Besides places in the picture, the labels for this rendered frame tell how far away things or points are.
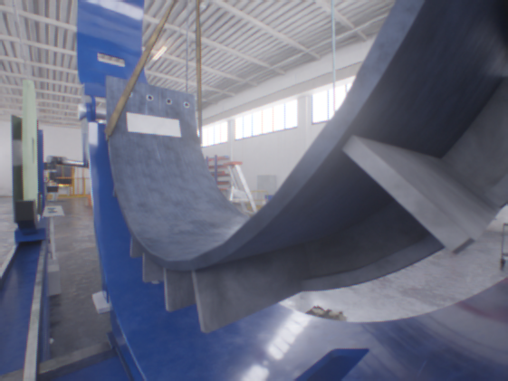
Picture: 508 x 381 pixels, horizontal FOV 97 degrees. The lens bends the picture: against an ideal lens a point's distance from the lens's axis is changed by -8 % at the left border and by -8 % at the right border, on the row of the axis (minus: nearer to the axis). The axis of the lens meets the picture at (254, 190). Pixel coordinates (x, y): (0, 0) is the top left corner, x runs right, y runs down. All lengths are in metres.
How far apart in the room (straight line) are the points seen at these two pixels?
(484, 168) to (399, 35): 0.50
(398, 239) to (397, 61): 0.57
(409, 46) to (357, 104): 0.08
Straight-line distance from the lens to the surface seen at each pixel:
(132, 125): 1.96
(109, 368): 1.90
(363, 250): 0.86
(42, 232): 5.13
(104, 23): 4.00
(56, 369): 1.94
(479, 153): 0.76
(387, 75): 0.32
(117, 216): 1.88
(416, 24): 0.33
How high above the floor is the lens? 1.66
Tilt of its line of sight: 2 degrees down
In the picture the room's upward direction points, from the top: straight up
